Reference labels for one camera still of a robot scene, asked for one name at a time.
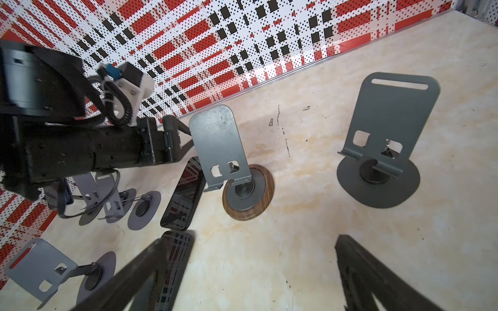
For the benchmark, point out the brown base phone stand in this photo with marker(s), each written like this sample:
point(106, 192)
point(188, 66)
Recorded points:
point(247, 189)

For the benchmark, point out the front grey phone stand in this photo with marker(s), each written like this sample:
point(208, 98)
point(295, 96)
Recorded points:
point(40, 269)

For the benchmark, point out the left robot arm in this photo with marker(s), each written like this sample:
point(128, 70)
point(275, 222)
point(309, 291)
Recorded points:
point(57, 123)

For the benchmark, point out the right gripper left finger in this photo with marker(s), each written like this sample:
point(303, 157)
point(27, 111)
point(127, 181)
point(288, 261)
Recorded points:
point(138, 285)

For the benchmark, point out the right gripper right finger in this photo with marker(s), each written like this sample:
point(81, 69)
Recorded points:
point(366, 280)

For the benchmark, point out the black phone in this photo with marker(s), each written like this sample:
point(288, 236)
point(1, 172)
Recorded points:
point(185, 198)
point(179, 246)

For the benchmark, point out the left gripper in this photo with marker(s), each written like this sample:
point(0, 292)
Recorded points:
point(56, 152)

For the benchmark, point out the far right phone stand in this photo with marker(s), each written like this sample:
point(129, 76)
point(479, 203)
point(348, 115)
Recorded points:
point(389, 117)

